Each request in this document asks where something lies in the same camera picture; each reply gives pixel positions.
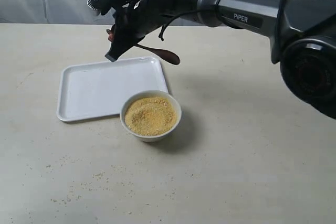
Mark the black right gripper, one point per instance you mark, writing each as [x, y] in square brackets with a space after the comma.
[133, 20]

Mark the dark brown wooden spoon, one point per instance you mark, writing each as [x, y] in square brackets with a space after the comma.
[166, 55]

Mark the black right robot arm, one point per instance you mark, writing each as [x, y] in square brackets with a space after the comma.
[301, 34]

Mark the white rectangular plastic tray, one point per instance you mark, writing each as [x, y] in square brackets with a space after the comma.
[100, 89]

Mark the white bowl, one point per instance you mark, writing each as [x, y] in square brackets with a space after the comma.
[147, 94]

